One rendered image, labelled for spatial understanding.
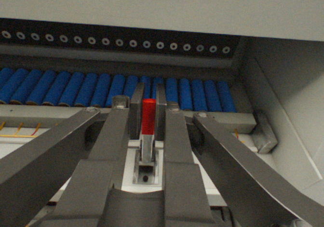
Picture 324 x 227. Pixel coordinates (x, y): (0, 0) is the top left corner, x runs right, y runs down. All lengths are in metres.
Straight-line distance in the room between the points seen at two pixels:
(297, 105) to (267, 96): 0.05
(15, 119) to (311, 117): 0.32
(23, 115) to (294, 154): 0.31
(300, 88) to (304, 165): 0.08
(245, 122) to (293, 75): 0.07
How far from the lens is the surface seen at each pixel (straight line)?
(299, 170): 0.25
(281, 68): 0.28
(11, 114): 0.28
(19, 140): 0.28
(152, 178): 0.22
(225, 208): 0.40
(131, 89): 0.28
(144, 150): 0.20
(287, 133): 0.26
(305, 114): 0.24
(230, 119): 0.26
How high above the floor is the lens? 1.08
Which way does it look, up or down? 27 degrees down
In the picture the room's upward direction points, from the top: 5 degrees clockwise
